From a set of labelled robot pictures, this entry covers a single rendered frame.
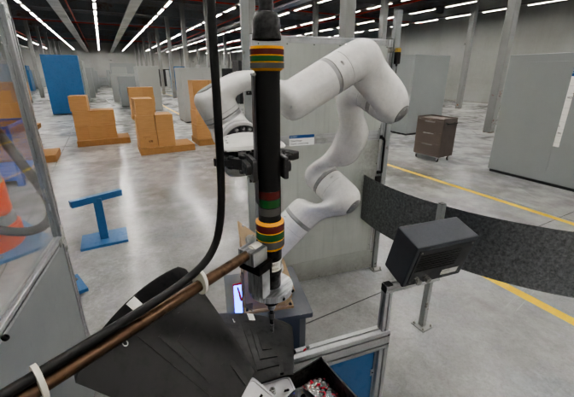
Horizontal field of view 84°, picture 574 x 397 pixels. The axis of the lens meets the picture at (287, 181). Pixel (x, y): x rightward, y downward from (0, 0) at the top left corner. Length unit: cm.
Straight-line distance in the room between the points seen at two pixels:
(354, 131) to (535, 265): 163
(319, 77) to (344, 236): 229
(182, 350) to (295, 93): 51
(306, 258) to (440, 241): 179
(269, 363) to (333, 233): 215
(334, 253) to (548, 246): 151
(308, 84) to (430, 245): 69
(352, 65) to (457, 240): 72
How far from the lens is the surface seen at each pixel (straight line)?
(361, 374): 146
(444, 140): 731
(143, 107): 789
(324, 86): 73
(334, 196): 112
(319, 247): 284
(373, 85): 86
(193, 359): 57
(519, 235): 229
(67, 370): 37
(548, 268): 240
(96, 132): 963
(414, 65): 1013
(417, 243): 114
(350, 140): 101
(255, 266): 47
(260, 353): 79
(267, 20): 43
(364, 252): 310
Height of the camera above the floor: 176
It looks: 19 degrees down
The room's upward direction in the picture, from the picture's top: straight up
